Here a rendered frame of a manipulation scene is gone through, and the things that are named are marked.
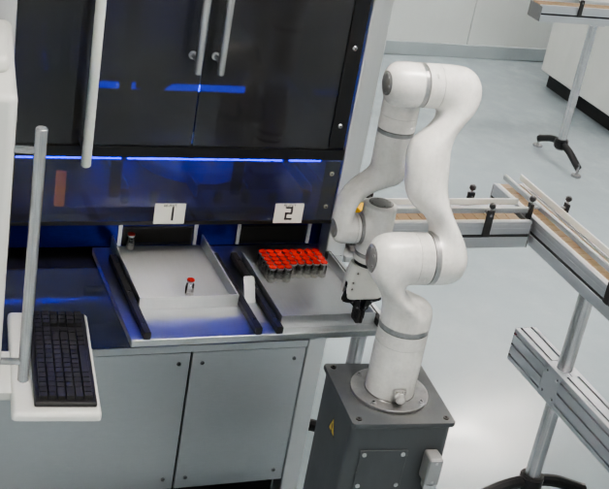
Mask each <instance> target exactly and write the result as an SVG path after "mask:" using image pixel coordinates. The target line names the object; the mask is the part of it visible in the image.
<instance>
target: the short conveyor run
mask: <svg viewBox="0 0 609 489"><path fill-rule="evenodd" d="M469 189H470V190H471V191H468V192H467V196H466V198H449V201H450V206H451V210H452V213H453V215H454V218H455V220H456V223H457V225H458V227H459V229H460V232H461V234H462V236H463V239H464V242H465V247H466V248H476V247H527V244H528V240H529V234H530V230H531V227H532V221H531V220H529V219H526V218H525V217H524V216H523V215H522V212H528V211H529V207H515V206H514V205H518V202H519V199H518V198H474V196H475V192H474V191H473V190H476V185H475V184H471V185H470V187H469ZM385 199H388V200H390V201H392V202H394V203H395V204H396V205H397V207H398V210H397V214H396V219H395V224H394V228H393V232H424V233H427V232H428V230H429V224H428V221H427V219H426V218H425V216H424V215H423V214H422V213H421V212H420V211H419V210H417V209H416V208H415V207H414V206H413V205H412V204H411V202H410V201H409V199H408V198H385Z"/></svg>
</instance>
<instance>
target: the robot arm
mask: <svg viewBox="0 0 609 489"><path fill-rule="evenodd" d="M382 93H383V101H382V106H381V111H380V116H379V120H378V125H377V130H376V136H375V141H374V146H373V152H372V157H371V161H370V164H369V166H368V167H367V168H366V169H364V170H363V172H361V173H359V174H358V175H357V176H355V177H354V178H352V179H351V180H350V181H349V182H348V183H346V184H345V185H344V186H343V188H342V189H341V191H340V192H339V194H338V196H337V201H336V204H335V208H334V212H333V217H332V222H331V235H332V237H333V239H334V240H335V241H336V242H338V243H341V244H355V248H354V253H353V257H354V258H352V259H351V260H350V262H349V264H348V266H347V269H346V272H345V275H344V278H343V282H342V286H341V291H342V292H343V294H342V297H341V300H342V302H345V303H350V304H351V305H352V306H353V308H352V312H351V318H352V319H353V320H354V322H355V323H362V321H363V318H364V316H365V311H366V310H367V309H368V307H369V305H370V304H372V303H373V302H377V301H380V300H381V297H382V307H381V312H380V316H379V321H378V326H377V330H376V334H375V339H374V343H373V348H372V352H371V356H370V360H369V368H368V369H363V370H360V371H358V372H356V373H355V374H354V375H353V376H352V377H351V381H350V390H351V393H352V394H353V396H354V397H355V398H356V399H357V400H358V401H359V402H360V403H362V404H363V405H365V406H366V407H368V408H371V409H373V410H376V411H379V412H383V413H387V414H394V415H407V414H412V413H415V412H418V411H420V410H421V409H423V408H424V407H425V406H426V404H427V401H428V397H429V396H428V392H427V389H426V388H425V387H424V385H423V384H422V383H421V382H420V381H419V380H417V379H418V375H419V372H420V368H421V364H422V360H423V356H424V352H425V347H426V343H427V339H428V335H429V331H430V328H431V323H432V318H433V309H432V306H431V304H430V303H429V302H428V301H427V300H426V299H425V298H423V297H421V296H419V295H417V294H415V293H413V292H411V291H408V290H407V289H406V287H407V286H408V285H446V284H450V283H453V282H455V281H457V280H459V279H460V278H461V277H462V276H463V274H464V273H465V270H466V266H467V252H466V247H465V242H464V239H463V236H462V234H461V232H460V229H459V227H458V225H457V223H456V220H455V218H454V215H453V213H452V210H451V206H450V201H449V194H448V180H449V169H450V158H451V150H452V146H453V144H454V141H455V139H456V137H457V135H458V134H459V132H460V131H461V130H462V128H463V127H464V126H465V125H466V123H467V122H468V121H469V120H470V119H471V118H472V117H473V116H474V114H475V113H476V111H477V109H478V107H479V105H480V102H481V98H482V84H481V82H480V80H479V78H478V77H477V75H476V74H475V73H474V72H473V71H472V70H470V69H468V68H466V67H464V66H460V65H452V64H439V63H424V62H411V61H396V62H393V63H391V64H390V65H389V66H388V67H387V69H386V70H385V72H384V75H383V78H382ZM420 108H425V109H435V115H434V118H433V120H432V121H431V122H430V123H429V124H428V125H427V126H426V127H425V128H423V129H422V130H421V131H420V132H418V133H417V134H416V135H415V136H414V133H415V129H416V124H417V119H418V115H419V111H420ZM403 179H404V186H405V191H406V194H407V197H408V199H409V201H410V202H411V204H412V205H413V206H414V207H415V208H416V209H417V210H419V211H420V212H421V213H422V214H423V215H424V216H425V218H426V219H427V221H428V224H429V230H428V232H427V233H424V232H393V228H394V224H395V219H396V214H397V210H398V207H397V205H396V204H395V203H394V202H392V201H390V200H388V199H385V198H381V197H370V198H367V197H368V196H369V195H370V194H372V193H374V192H376V191H379V190H382V189H385V188H388V187H392V186H396V185H398V184H400V183H401V182H402V181H403ZM365 198H367V199H366V200H365V201H364V204H363V209H362V210H361V211H360V212H355V211H356V209H357V208H358V206H359V205H360V204H361V202H362V201H363V200H364V199H365ZM360 300H361V302H360Z"/></svg>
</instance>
